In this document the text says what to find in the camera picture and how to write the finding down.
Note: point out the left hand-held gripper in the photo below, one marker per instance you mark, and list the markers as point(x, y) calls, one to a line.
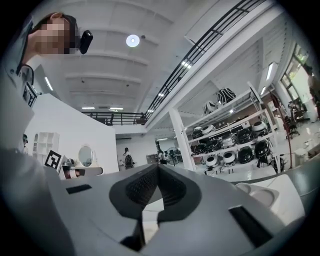
point(53, 159)

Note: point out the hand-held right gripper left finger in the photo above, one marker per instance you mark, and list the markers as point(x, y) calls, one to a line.
point(140, 187)

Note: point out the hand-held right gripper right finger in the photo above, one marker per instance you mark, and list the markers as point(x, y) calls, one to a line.
point(180, 197)

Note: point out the white cubby cabinet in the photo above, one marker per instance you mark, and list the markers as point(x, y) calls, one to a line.
point(47, 143)

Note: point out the white vanity table with mirror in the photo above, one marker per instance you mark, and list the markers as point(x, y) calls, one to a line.
point(85, 156)

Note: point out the person's white shirt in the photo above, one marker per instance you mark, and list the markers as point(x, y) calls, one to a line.
point(22, 187)

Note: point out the black standing fan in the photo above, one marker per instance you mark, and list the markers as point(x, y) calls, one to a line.
point(172, 155)

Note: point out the white support column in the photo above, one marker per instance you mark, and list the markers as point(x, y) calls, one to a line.
point(181, 140)

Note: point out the black and white printed badge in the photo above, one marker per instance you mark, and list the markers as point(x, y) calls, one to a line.
point(29, 95)

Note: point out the white metal shelf rack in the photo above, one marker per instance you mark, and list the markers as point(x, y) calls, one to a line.
point(220, 136)

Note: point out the white moulded tray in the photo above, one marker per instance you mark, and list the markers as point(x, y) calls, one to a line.
point(260, 193)

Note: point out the rows of black and white helmets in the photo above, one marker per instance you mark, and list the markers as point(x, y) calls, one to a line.
point(243, 135)

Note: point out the small black and white striped bag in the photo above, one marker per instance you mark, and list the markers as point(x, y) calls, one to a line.
point(209, 107)

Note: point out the large black and white striped bag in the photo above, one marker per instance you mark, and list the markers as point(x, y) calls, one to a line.
point(226, 96)

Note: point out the person's head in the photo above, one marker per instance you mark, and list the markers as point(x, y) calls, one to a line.
point(50, 35)

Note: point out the red coat stand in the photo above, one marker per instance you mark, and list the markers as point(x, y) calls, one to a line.
point(283, 117)

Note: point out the black office chair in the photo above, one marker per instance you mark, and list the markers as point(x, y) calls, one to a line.
point(295, 122)

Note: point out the round ceiling lamp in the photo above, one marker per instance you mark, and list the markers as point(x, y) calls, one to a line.
point(132, 40)

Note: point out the long ceiling light strip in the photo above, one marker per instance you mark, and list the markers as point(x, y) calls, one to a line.
point(269, 71)

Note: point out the black balcony railing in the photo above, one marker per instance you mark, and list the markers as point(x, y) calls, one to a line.
point(200, 43)

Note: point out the large window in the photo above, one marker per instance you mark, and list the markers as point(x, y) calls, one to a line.
point(295, 72)

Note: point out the black head-worn camera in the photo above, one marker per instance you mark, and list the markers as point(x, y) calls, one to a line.
point(86, 42)

